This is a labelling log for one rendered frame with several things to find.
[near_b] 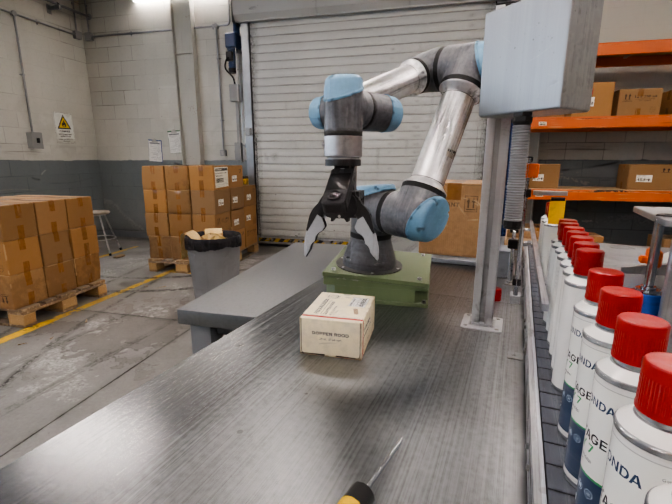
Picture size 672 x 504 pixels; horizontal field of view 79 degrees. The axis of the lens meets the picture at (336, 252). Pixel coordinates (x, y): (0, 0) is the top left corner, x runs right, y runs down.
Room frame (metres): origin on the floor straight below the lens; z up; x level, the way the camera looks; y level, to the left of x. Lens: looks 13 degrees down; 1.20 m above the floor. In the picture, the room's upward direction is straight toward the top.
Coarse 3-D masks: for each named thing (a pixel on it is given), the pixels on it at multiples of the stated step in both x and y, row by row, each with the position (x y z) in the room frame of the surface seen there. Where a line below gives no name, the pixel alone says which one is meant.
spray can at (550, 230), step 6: (546, 222) 1.05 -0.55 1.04; (546, 228) 1.03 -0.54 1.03; (552, 228) 1.02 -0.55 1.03; (546, 234) 1.03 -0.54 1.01; (552, 234) 1.02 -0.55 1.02; (546, 240) 1.03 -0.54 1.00; (546, 246) 1.03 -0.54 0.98; (546, 252) 1.03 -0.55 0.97; (540, 258) 1.05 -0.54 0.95; (546, 258) 1.03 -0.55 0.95; (546, 264) 1.02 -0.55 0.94; (546, 270) 1.02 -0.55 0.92; (546, 276) 1.02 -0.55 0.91
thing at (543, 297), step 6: (534, 234) 1.32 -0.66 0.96; (534, 240) 1.22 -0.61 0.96; (534, 246) 1.13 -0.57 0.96; (534, 252) 1.06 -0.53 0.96; (534, 258) 1.02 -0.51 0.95; (540, 264) 0.93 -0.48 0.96; (540, 270) 0.88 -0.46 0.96; (540, 276) 0.83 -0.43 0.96; (540, 282) 0.78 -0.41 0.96; (540, 288) 0.74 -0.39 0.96; (540, 294) 0.71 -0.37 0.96; (546, 294) 0.71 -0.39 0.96; (540, 300) 0.69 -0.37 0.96; (546, 300) 0.68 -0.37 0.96; (540, 306) 0.68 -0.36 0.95; (546, 306) 0.66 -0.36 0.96
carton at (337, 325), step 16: (320, 304) 0.81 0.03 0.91; (336, 304) 0.81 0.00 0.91; (352, 304) 0.81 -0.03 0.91; (368, 304) 0.81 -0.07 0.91; (304, 320) 0.74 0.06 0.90; (320, 320) 0.73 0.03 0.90; (336, 320) 0.72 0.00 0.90; (352, 320) 0.72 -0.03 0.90; (368, 320) 0.78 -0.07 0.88; (304, 336) 0.74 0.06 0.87; (320, 336) 0.73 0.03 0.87; (336, 336) 0.72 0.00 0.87; (352, 336) 0.71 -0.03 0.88; (368, 336) 0.79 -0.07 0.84; (304, 352) 0.74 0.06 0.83; (320, 352) 0.73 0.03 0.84; (336, 352) 0.72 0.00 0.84; (352, 352) 0.71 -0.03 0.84
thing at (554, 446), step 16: (528, 240) 1.64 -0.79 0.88; (528, 256) 1.52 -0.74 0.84; (544, 336) 0.71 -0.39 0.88; (544, 352) 0.64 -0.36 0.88; (544, 368) 0.59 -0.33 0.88; (544, 384) 0.54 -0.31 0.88; (544, 400) 0.50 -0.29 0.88; (560, 400) 0.50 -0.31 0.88; (544, 416) 0.46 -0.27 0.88; (544, 432) 0.43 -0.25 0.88; (544, 448) 0.41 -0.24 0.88; (560, 448) 0.40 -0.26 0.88; (544, 464) 0.42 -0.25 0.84; (560, 464) 0.38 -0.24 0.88; (560, 480) 0.36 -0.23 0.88; (560, 496) 0.34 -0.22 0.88
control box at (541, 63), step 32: (544, 0) 0.75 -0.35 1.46; (576, 0) 0.71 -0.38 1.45; (512, 32) 0.80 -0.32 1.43; (544, 32) 0.75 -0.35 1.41; (576, 32) 0.72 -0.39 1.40; (512, 64) 0.79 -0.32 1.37; (544, 64) 0.74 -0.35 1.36; (576, 64) 0.73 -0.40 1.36; (480, 96) 0.85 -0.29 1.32; (512, 96) 0.79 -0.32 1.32; (544, 96) 0.74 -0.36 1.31; (576, 96) 0.73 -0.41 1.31
